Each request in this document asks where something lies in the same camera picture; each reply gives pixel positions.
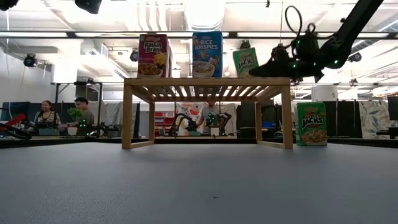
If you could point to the leaf pattern curtain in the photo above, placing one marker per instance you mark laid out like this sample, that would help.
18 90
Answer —
374 119

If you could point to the Apple Jacks cereal box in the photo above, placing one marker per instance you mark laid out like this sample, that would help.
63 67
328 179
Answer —
244 60
311 121

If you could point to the Raisin Bran cereal box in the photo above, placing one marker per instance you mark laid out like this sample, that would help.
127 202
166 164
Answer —
152 53

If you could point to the person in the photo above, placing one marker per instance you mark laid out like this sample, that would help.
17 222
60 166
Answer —
83 105
207 113
46 116

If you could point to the black partition panel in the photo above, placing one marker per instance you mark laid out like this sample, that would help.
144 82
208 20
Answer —
342 118

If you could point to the Rice Krispies cereal box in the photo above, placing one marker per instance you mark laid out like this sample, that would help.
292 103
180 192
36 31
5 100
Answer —
206 46

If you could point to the green plant in white pot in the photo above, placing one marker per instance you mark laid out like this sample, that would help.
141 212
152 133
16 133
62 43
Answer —
75 115

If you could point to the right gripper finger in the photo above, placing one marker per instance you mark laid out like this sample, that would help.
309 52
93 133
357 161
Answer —
264 70

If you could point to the black background robot arm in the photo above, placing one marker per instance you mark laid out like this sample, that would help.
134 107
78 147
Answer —
223 119
183 124

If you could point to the wooden slatted shelf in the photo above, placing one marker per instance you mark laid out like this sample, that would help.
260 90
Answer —
202 81

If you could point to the black ceiling spotlight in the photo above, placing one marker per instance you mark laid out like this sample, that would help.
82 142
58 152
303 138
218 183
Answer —
30 60
134 55
354 57
245 44

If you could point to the red storage rack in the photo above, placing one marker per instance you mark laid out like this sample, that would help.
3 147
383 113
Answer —
163 119

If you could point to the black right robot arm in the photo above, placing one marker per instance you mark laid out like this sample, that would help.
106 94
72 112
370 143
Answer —
357 25

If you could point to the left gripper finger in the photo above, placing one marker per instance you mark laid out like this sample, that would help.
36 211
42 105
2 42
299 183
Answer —
88 4
6 3

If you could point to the black metal rack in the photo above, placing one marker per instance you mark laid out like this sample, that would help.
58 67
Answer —
100 102

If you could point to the white cylinder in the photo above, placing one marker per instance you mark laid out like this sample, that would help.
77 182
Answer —
325 93

